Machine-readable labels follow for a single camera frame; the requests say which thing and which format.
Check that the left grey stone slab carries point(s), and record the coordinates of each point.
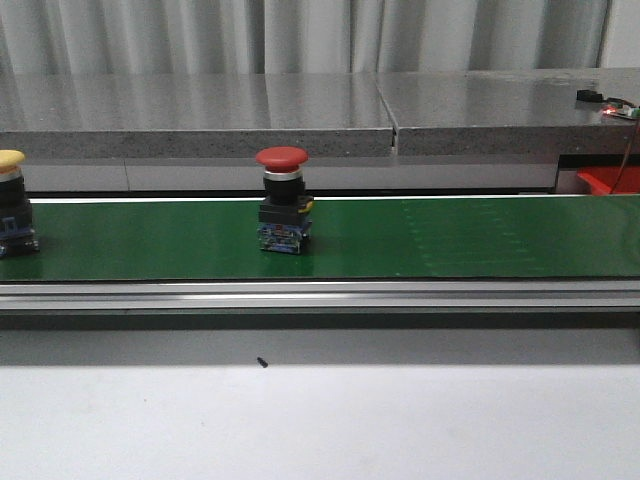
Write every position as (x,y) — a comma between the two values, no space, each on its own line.
(192,116)

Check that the grey stone slab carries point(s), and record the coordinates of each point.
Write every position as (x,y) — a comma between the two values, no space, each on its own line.
(192,116)
(506,112)

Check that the right grey stone slab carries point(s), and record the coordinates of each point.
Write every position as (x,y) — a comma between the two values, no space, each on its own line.
(506,112)

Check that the green conveyor belt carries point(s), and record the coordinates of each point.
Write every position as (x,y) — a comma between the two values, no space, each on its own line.
(519,237)

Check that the red plastic bin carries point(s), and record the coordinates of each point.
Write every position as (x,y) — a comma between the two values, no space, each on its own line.
(602,180)

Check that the small black device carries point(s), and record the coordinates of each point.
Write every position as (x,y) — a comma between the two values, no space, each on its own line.
(589,96)

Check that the circuit board with red light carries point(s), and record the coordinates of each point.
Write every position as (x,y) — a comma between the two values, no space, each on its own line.
(621,109)

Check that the grey pleated curtain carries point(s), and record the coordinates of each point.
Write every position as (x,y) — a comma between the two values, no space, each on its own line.
(251,37)

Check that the aluminium conveyor frame rail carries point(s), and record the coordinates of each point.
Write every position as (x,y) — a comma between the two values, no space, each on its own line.
(436,296)

